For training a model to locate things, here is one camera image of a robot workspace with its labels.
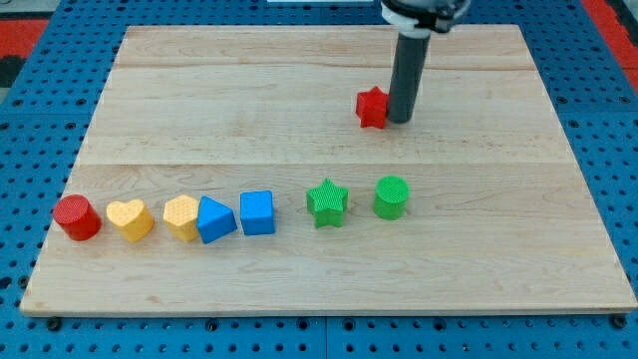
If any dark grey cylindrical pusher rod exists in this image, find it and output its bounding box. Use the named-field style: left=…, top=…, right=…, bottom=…
left=387, top=34, right=430, bottom=124

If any green star block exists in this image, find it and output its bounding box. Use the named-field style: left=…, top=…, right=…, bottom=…
left=306, top=179, right=349, bottom=228

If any blue cube block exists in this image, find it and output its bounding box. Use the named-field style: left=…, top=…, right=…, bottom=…
left=240, top=190, right=275, bottom=235

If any yellow heart block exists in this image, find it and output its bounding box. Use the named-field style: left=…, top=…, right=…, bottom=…
left=106, top=199, right=155, bottom=242

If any red cylinder block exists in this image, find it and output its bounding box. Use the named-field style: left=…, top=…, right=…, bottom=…
left=53, top=194, right=102, bottom=241

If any yellow hexagon block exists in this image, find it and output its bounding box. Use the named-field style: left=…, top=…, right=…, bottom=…
left=162, top=194, right=199, bottom=242

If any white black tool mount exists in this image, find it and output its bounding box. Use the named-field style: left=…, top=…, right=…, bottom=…
left=380, top=0, right=472, bottom=38

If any light wooden board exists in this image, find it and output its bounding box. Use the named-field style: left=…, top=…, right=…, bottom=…
left=20, top=25, right=637, bottom=318

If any green cylinder block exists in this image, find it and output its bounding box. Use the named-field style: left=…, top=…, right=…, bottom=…
left=373, top=176, right=410, bottom=220

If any blue triangle block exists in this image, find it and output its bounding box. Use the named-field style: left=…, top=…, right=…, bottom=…
left=196, top=196, right=237, bottom=244

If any red star block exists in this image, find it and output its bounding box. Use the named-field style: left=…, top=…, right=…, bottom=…
left=355, top=87, right=389, bottom=130

